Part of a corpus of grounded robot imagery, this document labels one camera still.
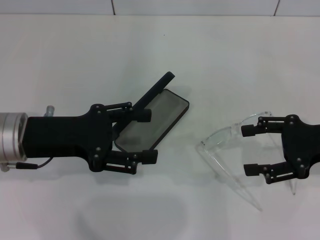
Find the clear white glasses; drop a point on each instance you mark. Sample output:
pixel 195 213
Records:
pixel 222 138

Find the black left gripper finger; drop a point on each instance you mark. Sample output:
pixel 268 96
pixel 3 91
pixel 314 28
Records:
pixel 150 157
pixel 142 115

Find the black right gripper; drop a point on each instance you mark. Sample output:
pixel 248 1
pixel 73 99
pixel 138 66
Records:
pixel 300 145

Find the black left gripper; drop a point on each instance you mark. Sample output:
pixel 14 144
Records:
pixel 62 135

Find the black glasses case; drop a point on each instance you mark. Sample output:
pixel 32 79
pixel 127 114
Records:
pixel 155 117

